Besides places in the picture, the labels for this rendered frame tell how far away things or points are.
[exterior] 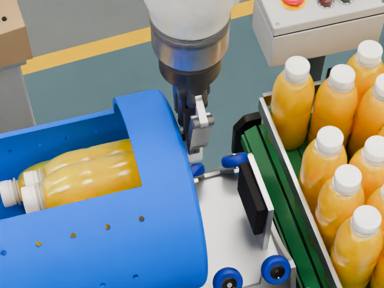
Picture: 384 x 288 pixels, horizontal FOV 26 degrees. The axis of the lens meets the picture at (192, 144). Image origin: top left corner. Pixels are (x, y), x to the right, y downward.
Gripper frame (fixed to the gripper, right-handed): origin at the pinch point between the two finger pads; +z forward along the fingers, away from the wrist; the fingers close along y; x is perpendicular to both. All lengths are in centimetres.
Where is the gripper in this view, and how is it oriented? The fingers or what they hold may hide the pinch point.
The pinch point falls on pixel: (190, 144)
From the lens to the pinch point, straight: 112.9
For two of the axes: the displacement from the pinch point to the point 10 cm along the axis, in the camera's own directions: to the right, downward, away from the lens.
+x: -9.6, 2.2, -1.5
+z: 0.0, 5.6, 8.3
